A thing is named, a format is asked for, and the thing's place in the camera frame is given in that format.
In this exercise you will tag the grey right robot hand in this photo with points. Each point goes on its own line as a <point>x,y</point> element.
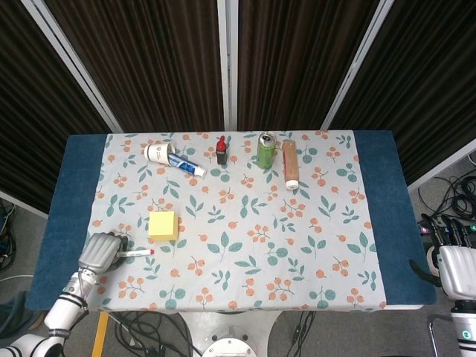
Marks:
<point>459,271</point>

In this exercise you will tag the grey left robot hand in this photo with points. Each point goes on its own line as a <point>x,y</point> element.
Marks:
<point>98,253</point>

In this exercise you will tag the red-capped white marker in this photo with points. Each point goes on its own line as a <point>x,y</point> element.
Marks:
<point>139,253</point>

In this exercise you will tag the yellow cube block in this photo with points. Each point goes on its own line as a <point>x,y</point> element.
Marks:
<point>163,225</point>

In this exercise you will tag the grey round robot base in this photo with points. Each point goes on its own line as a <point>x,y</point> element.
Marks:
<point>230,347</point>

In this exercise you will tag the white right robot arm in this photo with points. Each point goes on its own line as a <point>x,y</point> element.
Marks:
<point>465,327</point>

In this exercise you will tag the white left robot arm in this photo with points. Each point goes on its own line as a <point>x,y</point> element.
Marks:
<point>63,312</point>

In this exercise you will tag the floral fruit print tablecloth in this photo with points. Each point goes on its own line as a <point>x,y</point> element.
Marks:
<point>241,223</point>

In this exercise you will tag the small black red-capped bottle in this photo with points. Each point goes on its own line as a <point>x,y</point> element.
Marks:
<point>222,154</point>

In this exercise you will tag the brown drink bottle white cap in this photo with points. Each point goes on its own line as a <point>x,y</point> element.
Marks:
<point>290,163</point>

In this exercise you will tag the blue table mat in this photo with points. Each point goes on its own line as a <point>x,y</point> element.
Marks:
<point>63,223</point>

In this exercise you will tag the white paper cup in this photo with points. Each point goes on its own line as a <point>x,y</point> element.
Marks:
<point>156,152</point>

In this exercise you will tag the blue white toothpaste tube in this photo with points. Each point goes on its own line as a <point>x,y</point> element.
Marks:
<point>187,166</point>

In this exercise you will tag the dark ribbed partition panel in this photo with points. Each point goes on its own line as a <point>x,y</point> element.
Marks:
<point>148,67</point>
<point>427,93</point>
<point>294,63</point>
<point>33,111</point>

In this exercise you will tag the green drink can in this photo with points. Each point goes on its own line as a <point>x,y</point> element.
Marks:
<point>266,154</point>

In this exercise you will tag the white partition frame post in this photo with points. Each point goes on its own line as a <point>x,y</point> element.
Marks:
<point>227,63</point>
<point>74,63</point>
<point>353,70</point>

